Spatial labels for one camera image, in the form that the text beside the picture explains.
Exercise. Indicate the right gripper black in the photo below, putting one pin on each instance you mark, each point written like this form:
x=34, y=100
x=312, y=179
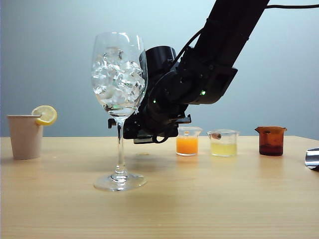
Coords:
x=154, y=127

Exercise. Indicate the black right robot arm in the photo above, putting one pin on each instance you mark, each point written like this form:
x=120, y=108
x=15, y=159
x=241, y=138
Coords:
x=224, y=49

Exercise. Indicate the clear cup with orange juice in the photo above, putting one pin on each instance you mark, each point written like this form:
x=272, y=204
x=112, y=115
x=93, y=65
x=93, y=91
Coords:
x=187, y=147

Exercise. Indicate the amber glass measuring cup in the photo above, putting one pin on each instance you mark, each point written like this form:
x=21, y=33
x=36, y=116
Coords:
x=271, y=144

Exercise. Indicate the beige paper cup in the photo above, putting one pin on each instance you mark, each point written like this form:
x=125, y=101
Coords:
x=25, y=139

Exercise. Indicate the tall clear wine glass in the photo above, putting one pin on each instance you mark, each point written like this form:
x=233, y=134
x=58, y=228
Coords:
x=120, y=159

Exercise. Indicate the clear ice cubes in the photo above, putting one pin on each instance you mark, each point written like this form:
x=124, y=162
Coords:
x=112, y=77

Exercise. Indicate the yellow lemon slice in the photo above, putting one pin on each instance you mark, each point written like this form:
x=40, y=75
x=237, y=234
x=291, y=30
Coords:
x=47, y=115

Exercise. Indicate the shiny steel ice scoop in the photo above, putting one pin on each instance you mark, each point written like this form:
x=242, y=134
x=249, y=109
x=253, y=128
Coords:
x=312, y=158

